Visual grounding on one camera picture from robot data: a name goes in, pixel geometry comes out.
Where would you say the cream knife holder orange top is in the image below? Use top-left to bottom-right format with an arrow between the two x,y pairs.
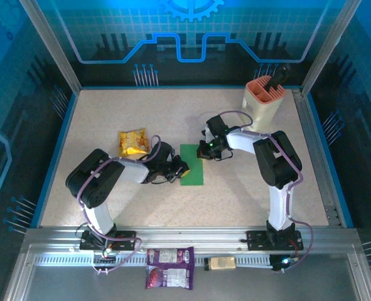
240,75 -> 286,132

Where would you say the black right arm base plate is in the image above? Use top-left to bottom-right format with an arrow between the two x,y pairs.
246,230 -> 304,251

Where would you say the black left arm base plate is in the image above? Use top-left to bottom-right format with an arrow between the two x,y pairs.
79,230 -> 137,251

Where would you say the black knife handle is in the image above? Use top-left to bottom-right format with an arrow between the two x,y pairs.
266,63 -> 291,95

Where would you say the small circuit board with LED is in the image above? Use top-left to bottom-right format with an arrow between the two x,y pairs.
92,246 -> 117,261
271,254 -> 299,273

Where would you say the tan rectangular packet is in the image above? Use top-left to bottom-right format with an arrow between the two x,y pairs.
203,255 -> 237,272

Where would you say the aluminium frame post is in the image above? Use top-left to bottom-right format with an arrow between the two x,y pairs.
18,0 -> 82,95
300,0 -> 363,95

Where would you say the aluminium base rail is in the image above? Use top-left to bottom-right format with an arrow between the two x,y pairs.
21,225 -> 362,255

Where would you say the purple snack packet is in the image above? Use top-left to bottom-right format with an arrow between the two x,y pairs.
144,265 -> 194,290
146,246 -> 195,268

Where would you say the aluminium side rail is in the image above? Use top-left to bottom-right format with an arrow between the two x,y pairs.
291,88 -> 346,228

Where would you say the yellow snack bag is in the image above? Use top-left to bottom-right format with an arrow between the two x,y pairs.
118,127 -> 151,158

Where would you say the slotted grey cable duct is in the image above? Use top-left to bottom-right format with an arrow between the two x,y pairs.
33,253 -> 274,268

